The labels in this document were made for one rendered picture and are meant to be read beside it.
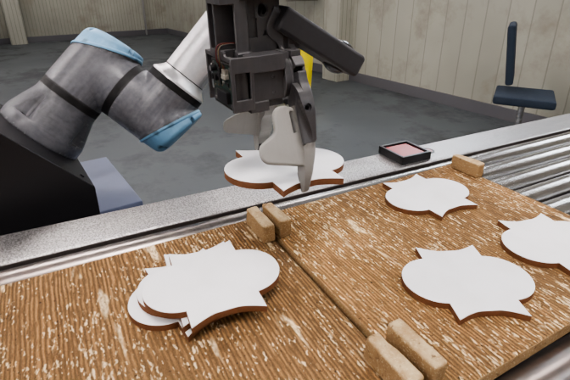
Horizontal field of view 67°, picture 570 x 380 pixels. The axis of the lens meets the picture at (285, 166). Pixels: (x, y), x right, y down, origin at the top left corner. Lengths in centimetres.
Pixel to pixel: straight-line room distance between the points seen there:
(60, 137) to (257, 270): 49
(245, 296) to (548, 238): 41
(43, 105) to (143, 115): 17
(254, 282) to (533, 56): 421
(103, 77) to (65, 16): 1032
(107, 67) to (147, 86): 8
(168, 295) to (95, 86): 49
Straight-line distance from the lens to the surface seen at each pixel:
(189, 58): 84
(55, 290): 57
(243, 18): 43
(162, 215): 71
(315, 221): 63
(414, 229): 64
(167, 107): 83
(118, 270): 57
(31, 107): 88
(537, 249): 64
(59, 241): 70
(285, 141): 43
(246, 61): 41
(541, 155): 105
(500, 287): 55
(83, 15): 1123
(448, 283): 53
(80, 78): 86
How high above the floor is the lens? 126
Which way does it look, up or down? 24 degrees down
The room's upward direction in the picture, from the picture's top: straight up
